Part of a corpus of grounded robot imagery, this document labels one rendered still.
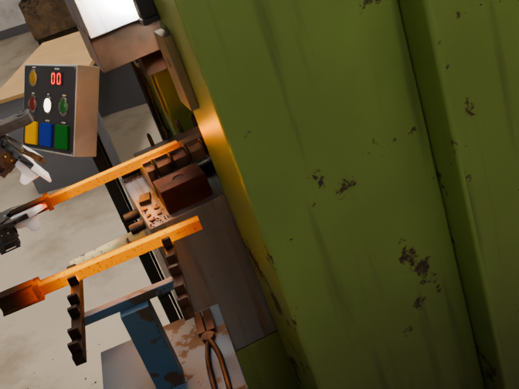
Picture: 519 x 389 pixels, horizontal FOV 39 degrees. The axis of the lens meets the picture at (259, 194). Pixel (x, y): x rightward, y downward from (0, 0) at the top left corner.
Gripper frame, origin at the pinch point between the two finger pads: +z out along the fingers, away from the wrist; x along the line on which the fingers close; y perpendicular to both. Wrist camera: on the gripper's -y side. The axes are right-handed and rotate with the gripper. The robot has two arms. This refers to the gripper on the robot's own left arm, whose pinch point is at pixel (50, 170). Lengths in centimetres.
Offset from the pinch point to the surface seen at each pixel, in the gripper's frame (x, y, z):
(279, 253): 49, -22, 38
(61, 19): -717, -9, 101
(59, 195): 1.5, 3.9, 5.6
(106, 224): -191, 48, 97
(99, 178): 1.5, -5.4, 11.0
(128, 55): 7.7, -35.1, -4.2
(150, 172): 7.7, -15.2, 18.7
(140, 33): 7.7, -41.0, -5.3
